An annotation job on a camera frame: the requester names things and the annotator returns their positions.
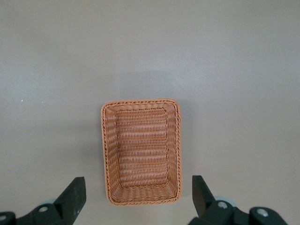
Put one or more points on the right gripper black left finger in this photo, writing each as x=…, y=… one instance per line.
x=68, y=204

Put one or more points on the brown deep wicker basket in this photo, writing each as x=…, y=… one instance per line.
x=140, y=152

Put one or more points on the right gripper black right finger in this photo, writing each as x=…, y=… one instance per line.
x=204, y=201

